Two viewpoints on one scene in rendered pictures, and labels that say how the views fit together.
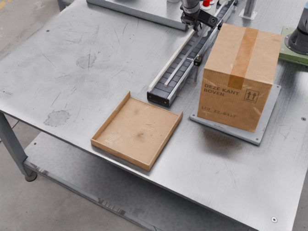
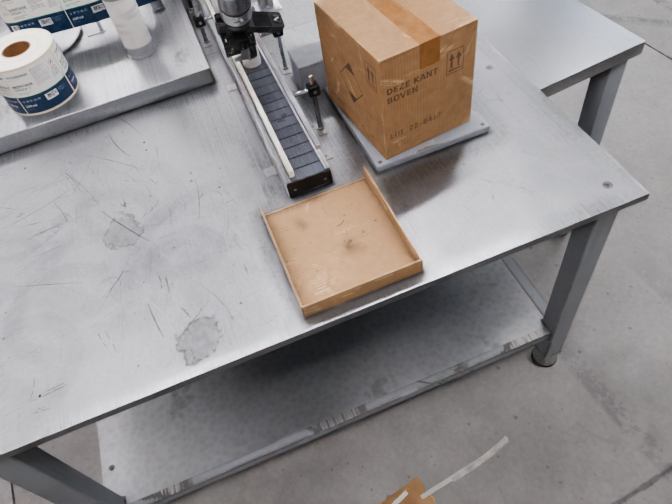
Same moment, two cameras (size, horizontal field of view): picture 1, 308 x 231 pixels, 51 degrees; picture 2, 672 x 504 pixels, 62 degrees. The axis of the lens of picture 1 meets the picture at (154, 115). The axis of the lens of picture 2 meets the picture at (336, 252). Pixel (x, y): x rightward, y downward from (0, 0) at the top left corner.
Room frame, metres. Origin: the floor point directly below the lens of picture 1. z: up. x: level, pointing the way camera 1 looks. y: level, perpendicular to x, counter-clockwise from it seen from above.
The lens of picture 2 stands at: (0.23, 0.56, 1.78)
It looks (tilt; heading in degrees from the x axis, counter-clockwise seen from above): 52 degrees down; 320
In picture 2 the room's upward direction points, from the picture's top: 12 degrees counter-clockwise
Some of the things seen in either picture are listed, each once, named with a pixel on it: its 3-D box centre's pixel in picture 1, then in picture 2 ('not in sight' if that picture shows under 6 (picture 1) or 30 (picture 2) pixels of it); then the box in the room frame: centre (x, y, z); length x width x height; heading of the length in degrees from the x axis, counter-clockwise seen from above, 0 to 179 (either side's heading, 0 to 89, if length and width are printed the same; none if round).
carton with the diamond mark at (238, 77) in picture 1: (238, 77); (394, 62); (0.96, -0.34, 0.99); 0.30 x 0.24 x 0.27; 159
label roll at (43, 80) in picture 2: not in sight; (30, 71); (1.85, 0.17, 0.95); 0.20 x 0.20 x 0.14
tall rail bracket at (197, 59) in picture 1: (192, 68); (307, 106); (1.11, -0.17, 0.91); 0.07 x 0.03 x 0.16; 62
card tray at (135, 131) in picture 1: (138, 127); (336, 236); (0.81, 0.06, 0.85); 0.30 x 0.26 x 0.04; 152
